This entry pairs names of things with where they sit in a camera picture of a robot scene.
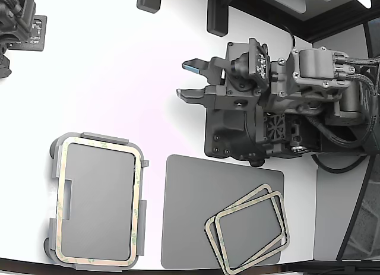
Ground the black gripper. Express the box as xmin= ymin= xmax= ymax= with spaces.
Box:
xmin=176 ymin=42 xmax=262 ymax=110

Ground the beige rectangular adhesive frame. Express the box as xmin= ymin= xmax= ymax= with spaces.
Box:
xmin=204 ymin=183 xmax=291 ymax=275
xmin=213 ymin=191 xmax=291 ymax=265
xmin=55 ymin=135 xmax=142 ymax=265

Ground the black six-joint robot arm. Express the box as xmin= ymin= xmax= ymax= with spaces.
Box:
xmin=255 ymin=46 xmax=380 ymax=157

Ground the flat grey rectangular mat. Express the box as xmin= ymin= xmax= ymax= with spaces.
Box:
xmin=160 ymin=154 xmax=286 ymax=270

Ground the dark overhead shelf structure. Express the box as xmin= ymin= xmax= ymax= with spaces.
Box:
xmin=189 ymin=0 xmax=380 ymax=44

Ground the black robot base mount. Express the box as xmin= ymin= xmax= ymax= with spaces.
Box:
xmin=204 ymin=107 xmax=268 ymax=168

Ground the black wrist camera with board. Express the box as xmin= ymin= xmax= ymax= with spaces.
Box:
xmin=229 ymin=37 xmax=270 ymax=93

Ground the long black bracket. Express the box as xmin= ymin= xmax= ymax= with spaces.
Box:
xmin=206 ymin=0 xmax=230 ymax=37

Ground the short black bracket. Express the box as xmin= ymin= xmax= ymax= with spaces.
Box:
xmin=136 ymin=0 xmax=163 ymax=13

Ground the thin black power cable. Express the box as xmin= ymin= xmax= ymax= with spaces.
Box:
xmin=281 ymin=24 xmax=296 ymax=49

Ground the grey 3D-printed frame holder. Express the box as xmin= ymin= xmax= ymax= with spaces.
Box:
xmin=43 ymin=131 xmax=150 ymax=273

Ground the thin black camera cable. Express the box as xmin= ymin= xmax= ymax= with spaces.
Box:
xmin=310 ymin=152 xmax=369 ymax=173

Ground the black braided cable bundle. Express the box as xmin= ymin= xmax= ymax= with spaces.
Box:
xmin=308 ymin=56 xmax=380 ymax=148

